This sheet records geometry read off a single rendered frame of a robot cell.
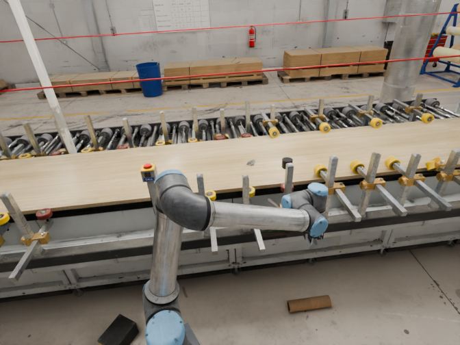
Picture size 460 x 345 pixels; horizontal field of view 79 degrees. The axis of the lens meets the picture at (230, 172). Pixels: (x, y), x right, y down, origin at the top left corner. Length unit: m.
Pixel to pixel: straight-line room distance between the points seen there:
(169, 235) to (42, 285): 1.73
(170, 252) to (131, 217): 0.90
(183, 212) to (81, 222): 1.29
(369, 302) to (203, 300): 1.23
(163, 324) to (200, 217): 0.54
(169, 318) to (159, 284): 0.14
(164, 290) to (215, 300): 1.09
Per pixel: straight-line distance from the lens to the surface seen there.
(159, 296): 1.32
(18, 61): 10.03
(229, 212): 0.94
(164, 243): 1.11
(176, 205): 0.89
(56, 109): 2.59
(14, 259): 2.15
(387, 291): 2.60
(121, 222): 2.04
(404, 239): 2.81
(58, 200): 2.10
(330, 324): 2.31
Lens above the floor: 1.95
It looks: 32 degrees down
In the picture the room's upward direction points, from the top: 3 degrees counter-clockwise
